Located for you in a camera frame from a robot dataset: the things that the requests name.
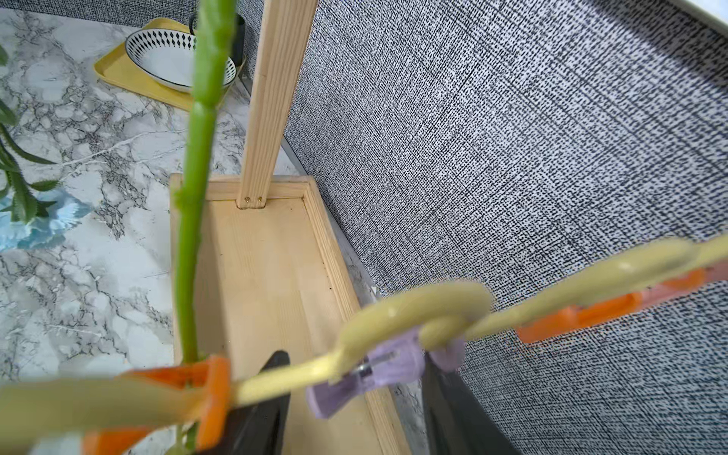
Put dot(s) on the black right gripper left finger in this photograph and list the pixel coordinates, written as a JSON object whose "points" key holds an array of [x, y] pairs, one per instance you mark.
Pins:
{"points": [[256, 429]]}

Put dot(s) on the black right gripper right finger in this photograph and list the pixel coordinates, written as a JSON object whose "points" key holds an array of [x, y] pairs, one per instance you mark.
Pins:
{"points": [[455, 421]]}

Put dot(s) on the orange clothes peg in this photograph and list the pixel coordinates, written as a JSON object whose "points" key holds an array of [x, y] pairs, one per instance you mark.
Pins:
{"points": [[575, 318], [196, 393]]}

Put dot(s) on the purple clothes peg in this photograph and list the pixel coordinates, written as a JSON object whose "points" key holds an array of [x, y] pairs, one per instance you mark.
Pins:
{"points": [[398, 360]]}

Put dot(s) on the yellow clip hanger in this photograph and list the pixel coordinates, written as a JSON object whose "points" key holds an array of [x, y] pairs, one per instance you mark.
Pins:
{"points": [[441, 312]]}

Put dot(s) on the blue carnation stem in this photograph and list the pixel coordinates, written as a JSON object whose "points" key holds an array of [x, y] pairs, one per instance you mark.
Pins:
{"points": [[37, 214]]}

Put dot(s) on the cream white rose stem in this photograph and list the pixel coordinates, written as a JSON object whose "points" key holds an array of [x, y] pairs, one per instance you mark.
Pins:
{"points": [[216, 28]]}

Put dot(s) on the wooden clothes rack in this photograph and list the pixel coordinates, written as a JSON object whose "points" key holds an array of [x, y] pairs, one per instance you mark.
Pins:
{"points": [[271, 286]]}

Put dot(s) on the pink clothes peg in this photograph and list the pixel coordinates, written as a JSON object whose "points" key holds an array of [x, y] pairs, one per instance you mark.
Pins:
{"points": [[685, 284]]}

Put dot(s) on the black mug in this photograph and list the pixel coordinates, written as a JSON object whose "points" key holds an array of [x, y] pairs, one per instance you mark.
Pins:
{"points": [[237, 46]]}

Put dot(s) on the white striped rim bowl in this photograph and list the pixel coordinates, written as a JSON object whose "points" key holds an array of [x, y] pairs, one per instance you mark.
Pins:
{"points": [[165, 55]]}

